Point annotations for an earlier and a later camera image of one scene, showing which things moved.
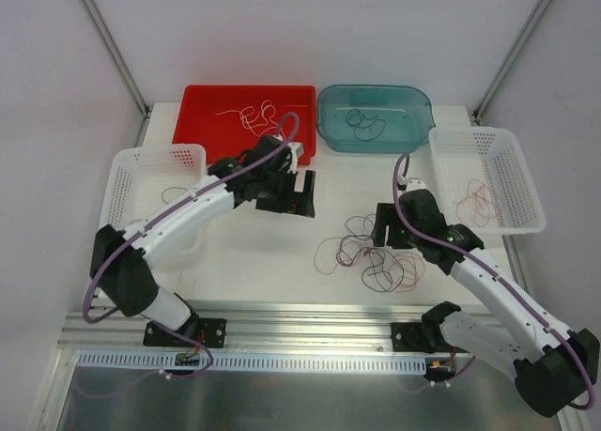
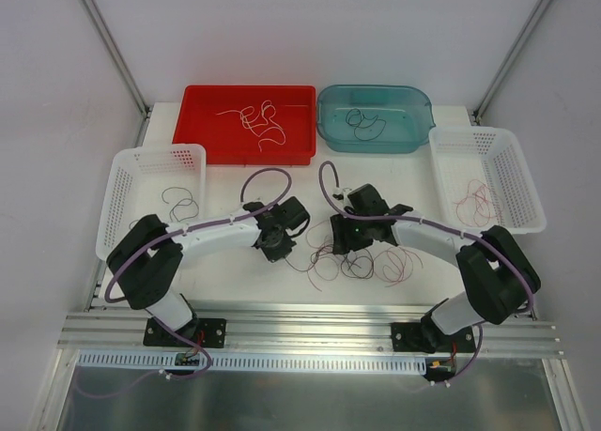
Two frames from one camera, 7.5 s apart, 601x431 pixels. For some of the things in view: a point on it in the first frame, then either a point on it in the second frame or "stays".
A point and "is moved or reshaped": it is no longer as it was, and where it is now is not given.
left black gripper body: [285, 201] -> [273, 245]
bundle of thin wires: [383, 269] is moved or reshaped
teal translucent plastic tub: [374, 118] stays
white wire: [261, 121] stays
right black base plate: [408, 337] stays
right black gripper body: [392, 222] -> [338, 234]
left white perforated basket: [145, 179] stays
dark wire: [366, 129] stays
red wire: [480, 204] stays
